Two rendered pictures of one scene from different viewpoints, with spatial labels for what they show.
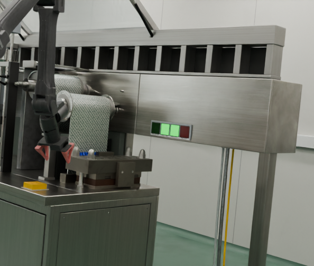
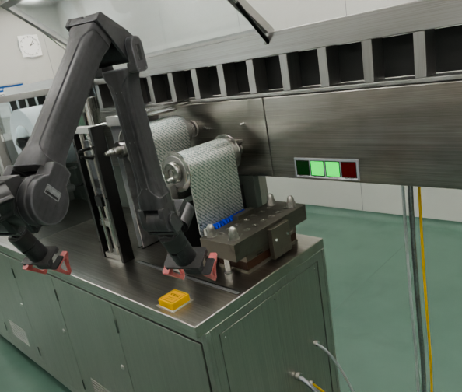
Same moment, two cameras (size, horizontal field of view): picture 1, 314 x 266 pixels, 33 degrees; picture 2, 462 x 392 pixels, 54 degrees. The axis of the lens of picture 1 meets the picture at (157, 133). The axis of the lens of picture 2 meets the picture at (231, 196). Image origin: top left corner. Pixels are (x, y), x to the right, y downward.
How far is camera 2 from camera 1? 1.04 m
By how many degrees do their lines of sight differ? 14
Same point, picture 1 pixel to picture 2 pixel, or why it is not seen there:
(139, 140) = not seen: hidden behind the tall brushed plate
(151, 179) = not seen: hidden behind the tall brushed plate
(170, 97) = (316, 125)
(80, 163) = (222, 249)
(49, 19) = (128, 89)
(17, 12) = (68, 109)
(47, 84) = (156, 194)
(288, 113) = not seen: outside the picture
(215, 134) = (400, 170)
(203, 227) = (328, 199)
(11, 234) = (162, 356)
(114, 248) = (290, 334)
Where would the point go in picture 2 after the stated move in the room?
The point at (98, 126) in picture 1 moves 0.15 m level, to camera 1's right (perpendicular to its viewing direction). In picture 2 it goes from (226, 182) to (267, 175)
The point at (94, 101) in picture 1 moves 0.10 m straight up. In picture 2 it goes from (213, 151) to (208, 124)
